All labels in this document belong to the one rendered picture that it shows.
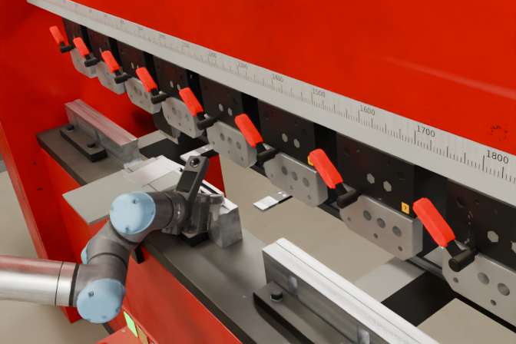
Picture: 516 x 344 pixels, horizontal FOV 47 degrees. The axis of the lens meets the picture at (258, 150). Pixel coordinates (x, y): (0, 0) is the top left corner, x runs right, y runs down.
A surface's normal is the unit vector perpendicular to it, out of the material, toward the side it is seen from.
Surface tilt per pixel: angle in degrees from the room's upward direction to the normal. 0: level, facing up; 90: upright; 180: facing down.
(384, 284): 0
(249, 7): 90
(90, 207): 0
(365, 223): 90
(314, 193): 90
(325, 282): 0
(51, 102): 90
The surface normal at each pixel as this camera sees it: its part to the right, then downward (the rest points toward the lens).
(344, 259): -0.12, -0.88
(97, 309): 0.11, 0.45
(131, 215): -0.42, -0.04
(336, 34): -0.80, 0.36
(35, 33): 0.58, 0.31
